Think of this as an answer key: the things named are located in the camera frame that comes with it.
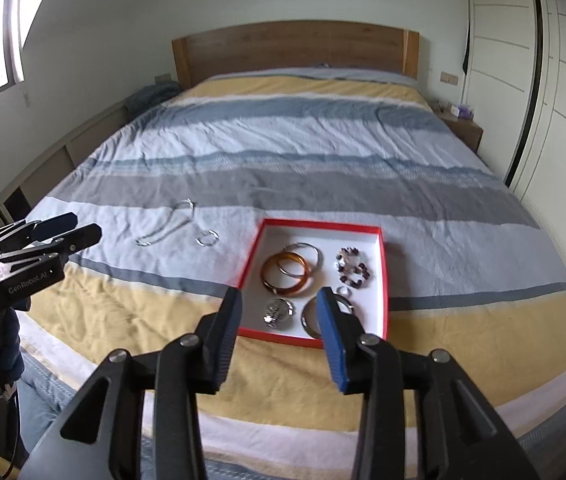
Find silver chain necklace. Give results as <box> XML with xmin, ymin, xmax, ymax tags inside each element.
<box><xmin>134</xmin><ymin>197</ymin><xmax>197</xmax><ymax>247</ymax></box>

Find brown and white bead bracelet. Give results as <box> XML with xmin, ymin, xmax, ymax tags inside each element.
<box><xmin>332</xmin><ymin>245</ymin><xmax>373</xmax><ymax>290</ymax></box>

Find silver pendant charm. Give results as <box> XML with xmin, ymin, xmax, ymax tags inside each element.
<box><xmin>262</xmin><ymin>297</ymin><xmax>295</xmax><ymax>328</ymax></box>

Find amber resin bangle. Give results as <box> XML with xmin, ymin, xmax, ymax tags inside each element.
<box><xmin>260</xmin><ymin>250</ymin><xmax>311</xmax><ymax>297</ymax></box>

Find silver bangle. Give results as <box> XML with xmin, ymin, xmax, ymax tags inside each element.
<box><xmin>276</xmin><ymin>242</ymin><xmax>324</xmax><ymax>278</ymax></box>

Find red jewelry box tray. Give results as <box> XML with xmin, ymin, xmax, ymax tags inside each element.
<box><xmin>237</xmin><ymin>218</ymin><xmax>389</xmax><ymax>348</ymax></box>

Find dark bronze bangle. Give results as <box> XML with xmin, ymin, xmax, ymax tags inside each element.
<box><xmin>300</xmin><ymin>294</ymin><xmax>354</xmax><ymax>340</ymax></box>

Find striped bed duvet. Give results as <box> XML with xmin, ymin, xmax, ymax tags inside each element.
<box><xmin>18</xmin><ymin>68</ymin><xmax>566</xmax><ymax>476</ymax></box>

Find dark teal blanket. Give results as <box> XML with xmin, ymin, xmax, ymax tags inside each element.
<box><xmin>124</xmin><ymin>81</ymin><xmax>182</xmax><ymax>122</ymax></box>

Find wooden nightstand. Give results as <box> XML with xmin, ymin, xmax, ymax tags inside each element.
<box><xmin>437</xmin><ymin>112</ymin><xmax>484</xmax><ymax>153</ymax></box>

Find purple tissue box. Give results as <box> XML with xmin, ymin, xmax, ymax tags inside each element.
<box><xmin>449</xmin><ymin>104</ymin><xmax>474</xmax><ymax>120</ymax></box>

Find wooden headboard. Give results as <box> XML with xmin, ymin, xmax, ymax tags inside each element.
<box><xmin>171</xmin><ymin>20</ymin><xmax>420</xmax><ymax>89</ymax></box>

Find white wardrobe doors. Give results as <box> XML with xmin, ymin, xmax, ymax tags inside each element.
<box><xmin>463</xmin><ymin>0</ymin><xmax>566</xmax><ymax>266</ymax></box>

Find wall light switch plate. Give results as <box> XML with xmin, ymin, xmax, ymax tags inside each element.
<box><xmin>440</xmin><ymin>72</ymin><xmax>458</xmax><ymax>86</ymax></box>

